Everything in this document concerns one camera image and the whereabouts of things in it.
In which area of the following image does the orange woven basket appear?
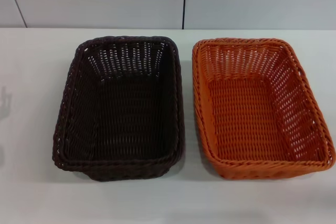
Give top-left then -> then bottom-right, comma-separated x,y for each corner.
192,37 -> 336,181

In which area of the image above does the dark brown woven basket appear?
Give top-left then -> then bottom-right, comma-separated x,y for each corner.
51,35 -> 184,182

